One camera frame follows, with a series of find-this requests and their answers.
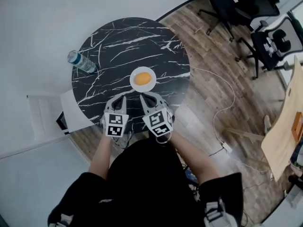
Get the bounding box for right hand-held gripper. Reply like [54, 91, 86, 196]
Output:
[139, 92, 175, 137]

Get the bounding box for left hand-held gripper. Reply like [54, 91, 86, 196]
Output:
[101, 95, 129, 139]

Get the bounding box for small white plate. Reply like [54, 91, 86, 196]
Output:
[129, 66, 157, 92]

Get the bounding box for orange fruit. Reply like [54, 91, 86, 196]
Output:
[134, 72, 152, 86]

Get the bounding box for person's right forearm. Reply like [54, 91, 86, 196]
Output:
[169, 131, 220, 186]

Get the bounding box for person's left forearm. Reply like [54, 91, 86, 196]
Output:
[89, 135, 113, 181]

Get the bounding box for black marble round table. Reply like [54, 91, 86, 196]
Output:
[71, 17, 191, 133]

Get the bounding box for clear plastic water bottle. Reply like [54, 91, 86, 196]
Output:
[67, 50, 97, 74]

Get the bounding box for person's black clothing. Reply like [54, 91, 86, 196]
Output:
[47, 137, 244, 227]

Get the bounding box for light wooden table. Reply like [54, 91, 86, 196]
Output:
[261, 54, 303, 182]

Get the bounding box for orange box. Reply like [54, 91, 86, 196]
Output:
[292, 111, 303, 141]

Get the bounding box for white wrist cord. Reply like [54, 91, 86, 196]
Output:
[155, 133, 171, 143]

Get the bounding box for black cable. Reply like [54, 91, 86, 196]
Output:
[208, 148, 224, 157]

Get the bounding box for long white cable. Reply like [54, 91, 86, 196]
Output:
[190, 66, 236, 146]

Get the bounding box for black office chair white frame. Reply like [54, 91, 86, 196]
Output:
[238, 15, 303, 80]

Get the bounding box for person's grey right shoulder strap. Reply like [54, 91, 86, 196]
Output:
[203, 199, 235, 227]

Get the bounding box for person's grey shoulder strap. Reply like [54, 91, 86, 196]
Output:
[48, 213, 73, 227]
[203, 199, 235, 227]

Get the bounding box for person's grey left shoulder strap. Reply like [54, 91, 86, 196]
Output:
[48, 213, 73, 227]

